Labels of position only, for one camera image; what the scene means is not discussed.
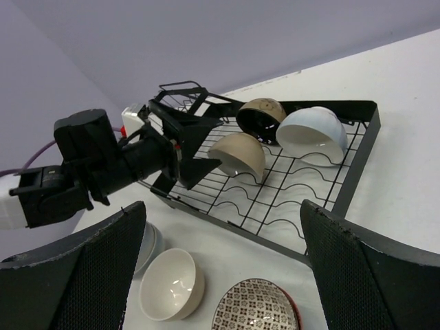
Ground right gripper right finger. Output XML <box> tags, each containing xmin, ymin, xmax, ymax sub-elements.
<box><xmin>300</xmin><ymin>199</ymin><xmax>439</xmax><ymax>329</ymax></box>

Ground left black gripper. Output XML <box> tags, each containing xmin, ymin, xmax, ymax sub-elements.
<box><xmin>54</xmin><ymin>100</ymin><xmax>223</xmax><ymax>206</ymax></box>

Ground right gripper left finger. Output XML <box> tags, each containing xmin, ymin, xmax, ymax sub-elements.
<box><xmin>1</xmin><ymin>201</ymin><xmax>146</xmax><ymax>329</ymax></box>

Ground tan bowl with leaf motif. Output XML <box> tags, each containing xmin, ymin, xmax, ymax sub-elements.
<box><xmin>139</xmin><ymin>248</ymin><xmax>205</xmax><ymax>322</ymax></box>

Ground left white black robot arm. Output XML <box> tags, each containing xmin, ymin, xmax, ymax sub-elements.
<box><xmin>7</xmin><ymin>100</ymin><xmax>222</xmax><ymax>228</ymax></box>

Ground plain tan bowl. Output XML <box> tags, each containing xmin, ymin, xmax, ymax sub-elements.
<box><xmin>207</xmin><ymin>133</ymin><xmax>266</xmax><ymax>186</ymax></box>

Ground black glazed tan bowl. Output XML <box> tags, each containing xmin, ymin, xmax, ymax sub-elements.
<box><xmin>236</xmin><ymin>98</ymin><xmax>287</xmax><ymax>145</ymax></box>

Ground red patterned bowl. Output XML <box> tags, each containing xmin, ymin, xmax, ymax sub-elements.
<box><xmin>211</xmin><ymin>278</ymin><xmax>303</xmax><ymax>330</ymax></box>

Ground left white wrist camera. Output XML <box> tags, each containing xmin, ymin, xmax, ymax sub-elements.
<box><xmin>120</xmin><ymin>103</ymin><xmax>150</xmax><ymax>138</ymax></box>

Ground black wire dish rack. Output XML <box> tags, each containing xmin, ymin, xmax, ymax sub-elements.
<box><xmin>150</xmin><ymin>100</ymin><xmax>381</xmax><ymax>263</ymax></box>

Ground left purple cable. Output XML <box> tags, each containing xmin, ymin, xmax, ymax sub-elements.
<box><xmin>0</xmin><ymin>126</ymin><xmax>124</xmax><ymax>178</ymax></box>

